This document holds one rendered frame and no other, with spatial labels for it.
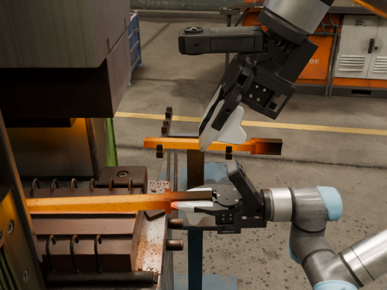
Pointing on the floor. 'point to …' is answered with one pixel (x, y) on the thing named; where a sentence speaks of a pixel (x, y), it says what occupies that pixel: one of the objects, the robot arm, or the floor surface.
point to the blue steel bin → (135, 42)
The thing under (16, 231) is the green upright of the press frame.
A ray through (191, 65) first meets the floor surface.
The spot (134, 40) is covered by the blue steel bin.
